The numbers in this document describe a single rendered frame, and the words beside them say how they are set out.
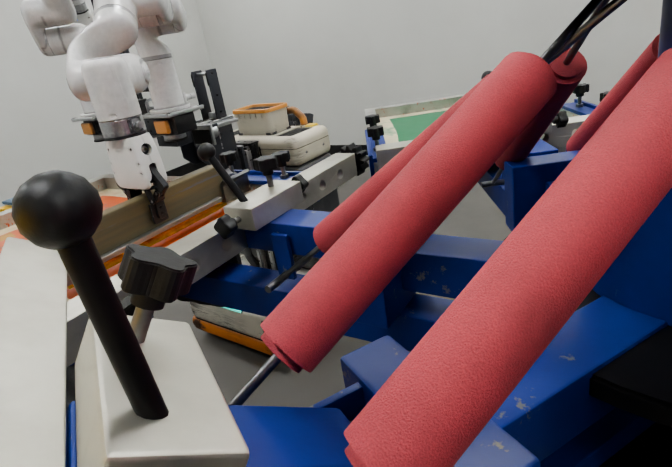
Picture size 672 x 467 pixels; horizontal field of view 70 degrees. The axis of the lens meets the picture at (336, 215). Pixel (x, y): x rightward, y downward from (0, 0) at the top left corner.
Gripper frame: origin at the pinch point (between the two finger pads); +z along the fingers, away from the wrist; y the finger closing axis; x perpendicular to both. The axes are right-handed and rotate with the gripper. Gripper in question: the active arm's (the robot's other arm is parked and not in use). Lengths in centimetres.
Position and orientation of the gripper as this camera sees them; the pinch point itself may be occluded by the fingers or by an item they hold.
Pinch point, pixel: (150, 211)
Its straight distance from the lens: 99.8
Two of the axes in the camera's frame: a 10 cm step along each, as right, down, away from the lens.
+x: -5.2, 3.9, -7.6
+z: 1.5, 9.2, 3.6
